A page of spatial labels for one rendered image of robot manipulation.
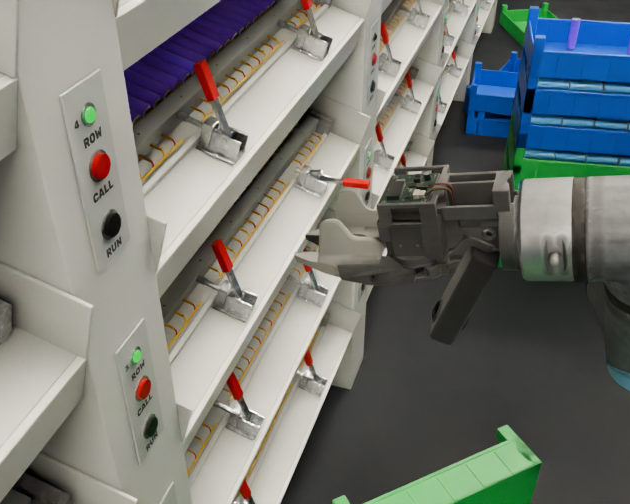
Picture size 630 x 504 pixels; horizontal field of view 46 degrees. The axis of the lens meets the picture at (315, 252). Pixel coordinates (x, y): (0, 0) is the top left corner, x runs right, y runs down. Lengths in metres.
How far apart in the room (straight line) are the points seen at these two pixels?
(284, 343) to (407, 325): 0.61
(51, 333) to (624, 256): 0.43
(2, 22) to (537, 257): 0.44
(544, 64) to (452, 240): 0.95
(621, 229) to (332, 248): 0.25
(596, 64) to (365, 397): 0.79
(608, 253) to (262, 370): 0.53
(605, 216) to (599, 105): 1.02
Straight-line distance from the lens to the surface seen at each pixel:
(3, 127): 0.42
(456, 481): 1.11
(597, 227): 0.63
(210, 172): 0.68
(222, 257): 0.78
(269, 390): 1.00
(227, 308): 0.81
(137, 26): 0.51
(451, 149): 2.31
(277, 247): 0.91
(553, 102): 1.62
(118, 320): 0.54
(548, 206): 0.64
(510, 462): 1.15
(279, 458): 1.17
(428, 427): 1.43
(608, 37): 1.80
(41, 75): 0.43
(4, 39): 0.40
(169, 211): 0.63
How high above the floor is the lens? 1.07
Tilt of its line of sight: 36 degrees down
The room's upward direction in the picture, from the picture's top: straight up
